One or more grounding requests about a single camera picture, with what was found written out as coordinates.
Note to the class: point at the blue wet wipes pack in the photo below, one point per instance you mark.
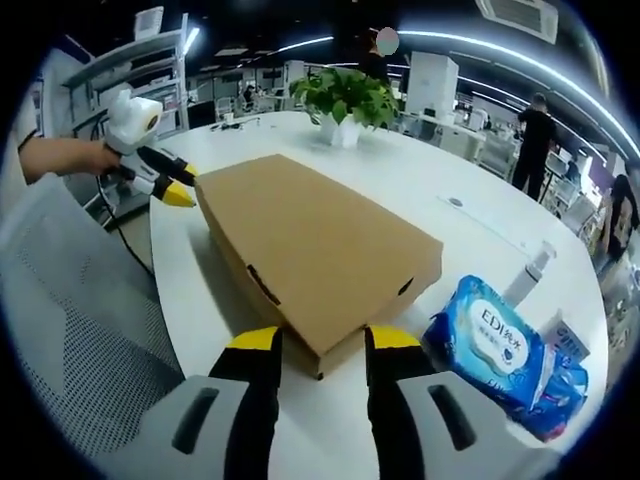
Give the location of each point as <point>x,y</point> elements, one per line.
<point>490,340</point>

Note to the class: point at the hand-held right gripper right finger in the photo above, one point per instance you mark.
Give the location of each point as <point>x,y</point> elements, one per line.
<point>400,420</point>

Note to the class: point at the small white carton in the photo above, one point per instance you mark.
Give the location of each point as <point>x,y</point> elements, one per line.
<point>572,335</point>

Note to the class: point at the long ceiling light strip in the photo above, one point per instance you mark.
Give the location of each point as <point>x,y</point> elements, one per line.
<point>500,50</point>

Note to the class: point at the blue plastic bag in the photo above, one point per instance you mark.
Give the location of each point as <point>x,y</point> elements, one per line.
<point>555,395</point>

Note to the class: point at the white square pillar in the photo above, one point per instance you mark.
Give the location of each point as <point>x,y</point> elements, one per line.
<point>432,85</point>

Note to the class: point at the grey mesh office chair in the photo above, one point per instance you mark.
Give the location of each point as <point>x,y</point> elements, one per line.
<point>75,310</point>

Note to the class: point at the round table grommet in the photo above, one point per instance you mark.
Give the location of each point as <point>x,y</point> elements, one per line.
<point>454,201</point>

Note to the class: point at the person's left hand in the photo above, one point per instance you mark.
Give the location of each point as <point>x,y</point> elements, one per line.
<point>105,159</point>

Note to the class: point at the potted green plant white pot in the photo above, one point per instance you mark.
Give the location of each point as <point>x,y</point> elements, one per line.
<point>345,97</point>

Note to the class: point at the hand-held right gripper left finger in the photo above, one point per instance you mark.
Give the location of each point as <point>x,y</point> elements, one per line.
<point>250,415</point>

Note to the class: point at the black computer monitor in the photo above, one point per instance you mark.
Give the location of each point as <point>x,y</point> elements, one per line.
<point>201,114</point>

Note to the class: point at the white metal shelf rack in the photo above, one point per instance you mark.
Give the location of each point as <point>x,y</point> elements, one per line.
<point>145,75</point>

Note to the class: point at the brown cardboard shoe box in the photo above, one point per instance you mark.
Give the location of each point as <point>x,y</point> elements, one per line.
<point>310,240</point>

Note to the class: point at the white ribbed box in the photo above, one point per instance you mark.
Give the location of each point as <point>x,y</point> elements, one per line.
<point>149,25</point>

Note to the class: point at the ceiling air conditioner vent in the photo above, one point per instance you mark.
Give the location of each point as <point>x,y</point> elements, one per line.
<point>520,20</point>

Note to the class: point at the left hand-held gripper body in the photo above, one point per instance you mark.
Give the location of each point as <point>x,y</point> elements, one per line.
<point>132,122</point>

